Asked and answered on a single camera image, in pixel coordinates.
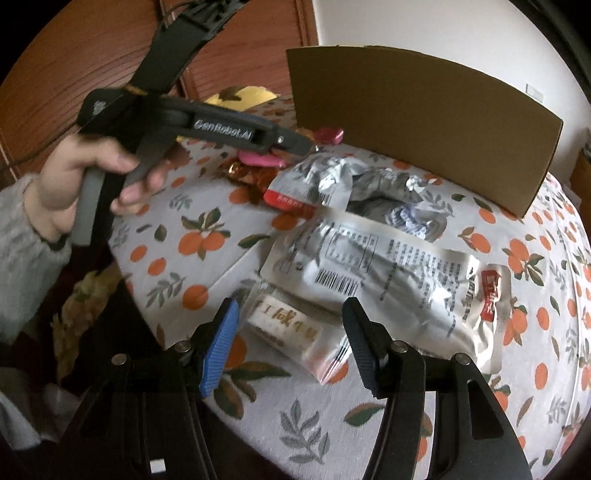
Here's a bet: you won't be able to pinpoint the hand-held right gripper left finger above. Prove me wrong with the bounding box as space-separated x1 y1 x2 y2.
46 298 241 480

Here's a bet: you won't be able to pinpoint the person's left hand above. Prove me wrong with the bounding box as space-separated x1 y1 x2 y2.
38 135 175 241

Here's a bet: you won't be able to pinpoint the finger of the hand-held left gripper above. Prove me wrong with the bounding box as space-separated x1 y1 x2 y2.
256 122 319 157

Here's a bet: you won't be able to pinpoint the large silver snack packet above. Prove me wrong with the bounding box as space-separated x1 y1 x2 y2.
261 208 513 376

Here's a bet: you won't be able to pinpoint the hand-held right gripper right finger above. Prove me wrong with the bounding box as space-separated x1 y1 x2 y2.
342 296 536 480

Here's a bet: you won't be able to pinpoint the brown wooden door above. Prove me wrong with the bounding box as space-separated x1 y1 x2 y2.
0 0 320 185

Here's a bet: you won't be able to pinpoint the person's left forearm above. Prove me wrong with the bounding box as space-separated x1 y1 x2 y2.
0 173 74 344

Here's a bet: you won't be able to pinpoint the orange print bedsheet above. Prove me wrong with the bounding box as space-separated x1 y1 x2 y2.
108 95 591 480

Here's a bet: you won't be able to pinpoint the clear packet with white nougat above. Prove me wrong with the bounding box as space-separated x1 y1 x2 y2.
242 281 355 384

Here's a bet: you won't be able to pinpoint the crumpled silver foil packet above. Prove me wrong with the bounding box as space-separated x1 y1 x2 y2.
344 166 447 243

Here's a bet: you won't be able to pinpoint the wooden cabinet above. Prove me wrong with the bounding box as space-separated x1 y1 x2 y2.
570 150 591 195

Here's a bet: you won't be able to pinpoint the brown cardboard box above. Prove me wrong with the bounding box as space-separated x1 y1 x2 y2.
286 45 565 219

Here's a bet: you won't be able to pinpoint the orange candy wrappers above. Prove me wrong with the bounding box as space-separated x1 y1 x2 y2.
225 159 283 193

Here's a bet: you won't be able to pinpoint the silver packet with red stripe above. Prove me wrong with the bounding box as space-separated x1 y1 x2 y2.
263 154 356 214

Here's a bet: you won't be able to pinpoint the yellow chair seat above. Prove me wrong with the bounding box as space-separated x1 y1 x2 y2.
204 87 280 112

